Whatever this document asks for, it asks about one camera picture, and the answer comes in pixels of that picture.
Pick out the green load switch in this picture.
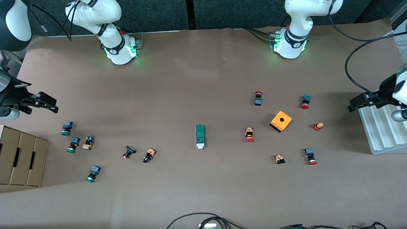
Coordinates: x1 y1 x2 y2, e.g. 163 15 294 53
196 124 206 149

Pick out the white ridged tray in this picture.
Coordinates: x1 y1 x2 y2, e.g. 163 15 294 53
358 103 407 155

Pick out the black square push button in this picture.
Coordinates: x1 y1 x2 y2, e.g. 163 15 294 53
123 145 137 160

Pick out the grey metal frame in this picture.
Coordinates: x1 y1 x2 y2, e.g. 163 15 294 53
390 0 407 61
0 48 27 75

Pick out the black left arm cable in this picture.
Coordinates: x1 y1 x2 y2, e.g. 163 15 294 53
328 14 407 96

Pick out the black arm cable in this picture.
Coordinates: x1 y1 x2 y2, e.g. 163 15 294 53
29 0 80 42
328 14 407 96

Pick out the black switch with yellow block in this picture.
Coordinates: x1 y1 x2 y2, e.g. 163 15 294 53
82 135 95 150

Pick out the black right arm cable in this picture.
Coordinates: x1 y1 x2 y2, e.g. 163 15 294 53
29 0 80 42

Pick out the orange button enclosure box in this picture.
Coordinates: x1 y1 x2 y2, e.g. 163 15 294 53
270 110 292 133

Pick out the black switch with orange block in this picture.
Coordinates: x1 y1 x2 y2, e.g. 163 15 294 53
142 148 156 163

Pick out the black base cable bundle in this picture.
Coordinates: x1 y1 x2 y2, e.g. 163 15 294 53
244 26 275 45

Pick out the black looped table cable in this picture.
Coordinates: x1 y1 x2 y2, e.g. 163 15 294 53
166 212 247 229

